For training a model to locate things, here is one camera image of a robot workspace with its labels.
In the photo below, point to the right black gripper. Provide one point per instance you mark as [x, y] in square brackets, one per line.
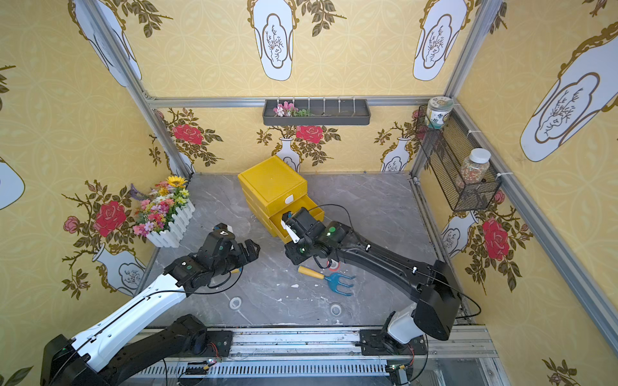
[299, 236]

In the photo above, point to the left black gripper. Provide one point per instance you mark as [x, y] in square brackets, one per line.
[240, 251]

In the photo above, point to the red tape roll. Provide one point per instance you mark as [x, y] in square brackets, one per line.
[334, 266]

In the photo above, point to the clear tape roll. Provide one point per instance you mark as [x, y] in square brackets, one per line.
[336, 309]
[235, 303]

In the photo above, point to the yellow three-drawer cabinet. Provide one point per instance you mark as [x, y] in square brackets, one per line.
[271, 189]

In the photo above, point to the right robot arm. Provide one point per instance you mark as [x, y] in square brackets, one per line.
[431, 287]

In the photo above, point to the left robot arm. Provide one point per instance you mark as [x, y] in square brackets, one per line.
[107, 354]

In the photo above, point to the flowers in white fence planter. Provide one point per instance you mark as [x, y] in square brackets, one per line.
[163, 215]

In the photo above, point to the pink flowers in tray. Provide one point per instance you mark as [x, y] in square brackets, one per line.
[288, 109]

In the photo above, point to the jar with white lid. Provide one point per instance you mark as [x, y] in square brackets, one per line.
[473, 168]

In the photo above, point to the jar with green label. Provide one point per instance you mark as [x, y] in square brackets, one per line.
[438, 111]

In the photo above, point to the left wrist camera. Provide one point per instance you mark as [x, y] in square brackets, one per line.
[224, 229]

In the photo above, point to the blue rake with yellow handle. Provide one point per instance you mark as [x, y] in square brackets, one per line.
[335, 280]

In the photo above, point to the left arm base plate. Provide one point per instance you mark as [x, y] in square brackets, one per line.
[212, 344]

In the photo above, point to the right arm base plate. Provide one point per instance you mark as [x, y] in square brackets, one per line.
[376, 342]

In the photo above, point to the grey wall shelf tray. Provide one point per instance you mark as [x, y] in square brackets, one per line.
[327, 111]

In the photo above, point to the black wire wall basket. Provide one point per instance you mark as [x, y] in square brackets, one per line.
[444, 151]

